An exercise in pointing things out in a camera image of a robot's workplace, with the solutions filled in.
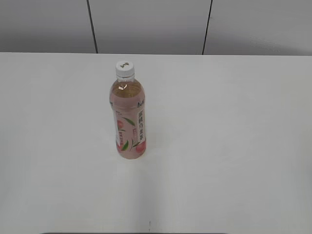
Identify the pink peach tea bottle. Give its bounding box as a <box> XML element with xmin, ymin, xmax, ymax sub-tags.
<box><xmin>109</xmin><ymin>76</ymin><xmax>146</xmax><ymax>159</ymax></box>

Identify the white bottle cap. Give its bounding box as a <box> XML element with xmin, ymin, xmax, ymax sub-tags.
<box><xmin>115</xmin><ymin>60</ymin><xmax>135</xmax><ymax>78</ymax></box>

